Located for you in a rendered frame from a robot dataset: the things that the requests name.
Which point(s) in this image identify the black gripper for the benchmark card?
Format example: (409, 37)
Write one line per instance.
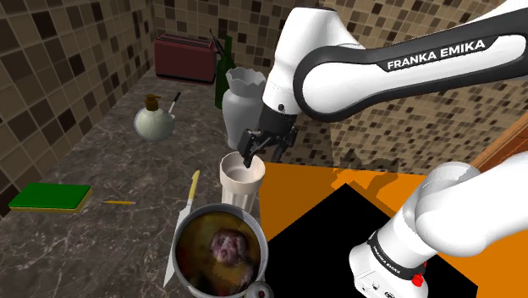
(277, 123)

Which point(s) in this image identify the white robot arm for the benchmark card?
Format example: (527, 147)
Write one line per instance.
(342, 84)

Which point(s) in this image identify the white scalloped vase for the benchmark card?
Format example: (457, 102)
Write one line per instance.
(241, 107)

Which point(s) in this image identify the white ribbed cup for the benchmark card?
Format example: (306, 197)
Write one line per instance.
(241, 185)

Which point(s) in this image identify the dark green glass bottle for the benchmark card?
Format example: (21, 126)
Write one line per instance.
(223, 70)

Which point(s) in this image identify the black and white pen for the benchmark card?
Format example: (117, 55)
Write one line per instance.
(175, 103)

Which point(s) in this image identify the thin black utensil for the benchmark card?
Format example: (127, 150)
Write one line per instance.
(217, 43)

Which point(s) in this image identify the grey metal pot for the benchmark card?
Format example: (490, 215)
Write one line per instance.
(218, 247)

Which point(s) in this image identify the round pale soap dispenser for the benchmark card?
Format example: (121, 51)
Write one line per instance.
(154, 123)

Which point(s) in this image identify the dark red toaster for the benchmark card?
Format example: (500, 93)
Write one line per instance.
(183, 60)

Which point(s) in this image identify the small grey round knob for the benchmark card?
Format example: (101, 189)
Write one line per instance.
(260, 291)

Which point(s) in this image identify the yellow pencil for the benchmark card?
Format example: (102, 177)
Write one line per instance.
(119, 202)

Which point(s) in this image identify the green and yellow sponge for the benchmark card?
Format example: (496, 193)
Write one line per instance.
(49, 196)

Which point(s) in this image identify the brown wooden door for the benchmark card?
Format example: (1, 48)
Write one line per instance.
(505, 146)

